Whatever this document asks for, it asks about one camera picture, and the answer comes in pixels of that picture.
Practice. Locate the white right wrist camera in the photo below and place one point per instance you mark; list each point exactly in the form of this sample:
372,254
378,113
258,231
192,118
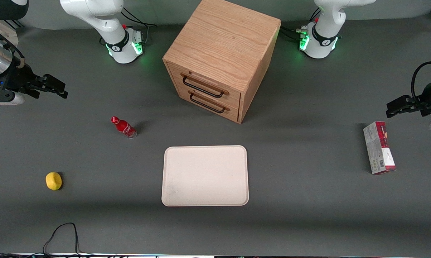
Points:
12,99

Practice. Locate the cream plastic tray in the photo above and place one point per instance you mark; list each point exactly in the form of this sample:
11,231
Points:
204,175

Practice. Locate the oak wooden drawer cabinet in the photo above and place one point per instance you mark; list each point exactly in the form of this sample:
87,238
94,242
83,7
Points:
222,39

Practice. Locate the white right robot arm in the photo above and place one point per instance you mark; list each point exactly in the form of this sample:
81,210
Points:
117,34

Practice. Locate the light wooden board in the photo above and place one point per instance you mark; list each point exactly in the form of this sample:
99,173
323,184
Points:
8,30

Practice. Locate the yellow lemon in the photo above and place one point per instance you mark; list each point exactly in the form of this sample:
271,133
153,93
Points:
53,181

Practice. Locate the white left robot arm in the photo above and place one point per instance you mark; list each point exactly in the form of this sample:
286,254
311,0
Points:
321,41

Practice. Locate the wooden drawer front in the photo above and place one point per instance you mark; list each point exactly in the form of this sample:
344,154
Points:
208,91
233,113

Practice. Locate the red cola bottle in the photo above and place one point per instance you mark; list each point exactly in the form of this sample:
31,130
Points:
123,127

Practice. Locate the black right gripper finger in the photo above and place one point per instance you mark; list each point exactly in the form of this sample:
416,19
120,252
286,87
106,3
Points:
54,85
52,92

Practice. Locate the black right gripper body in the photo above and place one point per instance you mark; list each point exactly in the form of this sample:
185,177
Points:
14,79

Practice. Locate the red tartan biscuit box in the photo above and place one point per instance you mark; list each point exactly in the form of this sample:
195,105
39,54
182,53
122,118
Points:
378,148

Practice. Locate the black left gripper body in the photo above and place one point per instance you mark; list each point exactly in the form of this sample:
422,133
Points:
429,94

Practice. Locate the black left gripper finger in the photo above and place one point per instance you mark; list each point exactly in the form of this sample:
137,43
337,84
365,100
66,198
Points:
396,106
412,104

